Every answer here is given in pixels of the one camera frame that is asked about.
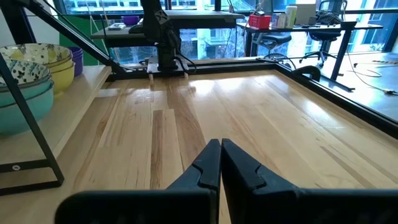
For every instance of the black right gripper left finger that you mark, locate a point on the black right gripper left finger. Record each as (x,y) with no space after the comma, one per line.
(186,205)

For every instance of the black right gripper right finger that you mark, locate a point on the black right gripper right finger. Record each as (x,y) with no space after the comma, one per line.
(264,205)

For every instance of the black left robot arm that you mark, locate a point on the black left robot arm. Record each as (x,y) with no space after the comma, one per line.
(161,31)

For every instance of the black office chair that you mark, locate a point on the black office chair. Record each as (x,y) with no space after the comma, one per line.
(323,35)
(273,38)

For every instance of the black office desk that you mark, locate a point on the black office desk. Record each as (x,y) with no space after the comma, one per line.
(311,28)

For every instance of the black computer mouse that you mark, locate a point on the black computer mouse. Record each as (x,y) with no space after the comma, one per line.
(136,29)

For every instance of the red box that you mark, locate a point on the red box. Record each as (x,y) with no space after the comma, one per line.
(259,21)

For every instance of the small pale container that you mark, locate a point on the small pale container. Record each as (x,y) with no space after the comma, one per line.
(280,21)

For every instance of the white cylinder container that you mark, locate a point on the white cylinder container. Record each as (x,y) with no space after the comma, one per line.
(291,17)

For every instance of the grey standing desk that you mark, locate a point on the grey standing desk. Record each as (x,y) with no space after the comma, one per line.
(202,15)

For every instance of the white book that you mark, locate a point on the white book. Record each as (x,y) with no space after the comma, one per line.
(116,26)

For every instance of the grey laptop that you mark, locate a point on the grey laptop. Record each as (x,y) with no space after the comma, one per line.
(306,14)

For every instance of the green panel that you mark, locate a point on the green panel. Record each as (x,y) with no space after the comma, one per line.
(66,39)

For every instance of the black metal table frame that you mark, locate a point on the black metal table frame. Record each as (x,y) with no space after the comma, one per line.
(342,102)

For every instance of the black shelf divider bracket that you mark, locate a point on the black shelf divider bracket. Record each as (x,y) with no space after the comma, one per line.
(32,124)

